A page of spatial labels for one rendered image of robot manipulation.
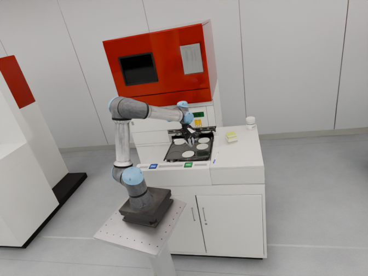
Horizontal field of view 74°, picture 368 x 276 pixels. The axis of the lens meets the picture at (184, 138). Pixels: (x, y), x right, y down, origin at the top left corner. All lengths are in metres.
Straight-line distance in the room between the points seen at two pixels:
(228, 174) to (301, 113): 2.36
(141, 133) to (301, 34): 2.32
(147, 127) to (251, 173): 1.11
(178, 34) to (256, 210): 1.39
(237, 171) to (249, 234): 0.58
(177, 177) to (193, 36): 1.03
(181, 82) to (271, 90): 1.88
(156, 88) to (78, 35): 2.22
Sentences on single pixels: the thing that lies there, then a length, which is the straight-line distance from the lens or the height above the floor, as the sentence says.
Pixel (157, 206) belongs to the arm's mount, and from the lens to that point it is 1.51.
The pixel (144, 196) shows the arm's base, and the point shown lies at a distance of 1.49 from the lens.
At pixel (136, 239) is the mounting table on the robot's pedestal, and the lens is 1.51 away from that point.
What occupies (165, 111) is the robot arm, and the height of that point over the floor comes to 1.40.
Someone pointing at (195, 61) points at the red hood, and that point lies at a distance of 1.96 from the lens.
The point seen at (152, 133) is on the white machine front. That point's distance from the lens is 2.33.
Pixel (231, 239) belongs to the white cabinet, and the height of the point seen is 0.29.
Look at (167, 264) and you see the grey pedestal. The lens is 1.90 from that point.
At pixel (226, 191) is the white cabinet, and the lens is 1.75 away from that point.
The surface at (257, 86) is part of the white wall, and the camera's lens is 3.60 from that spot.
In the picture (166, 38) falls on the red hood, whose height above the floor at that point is 1.76.
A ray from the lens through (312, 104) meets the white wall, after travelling 3.83.
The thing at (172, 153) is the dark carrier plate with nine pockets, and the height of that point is 0.90.
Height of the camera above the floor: 1.88
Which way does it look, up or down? 26 degrees down
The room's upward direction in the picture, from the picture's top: 11 degrees counter-clockwise
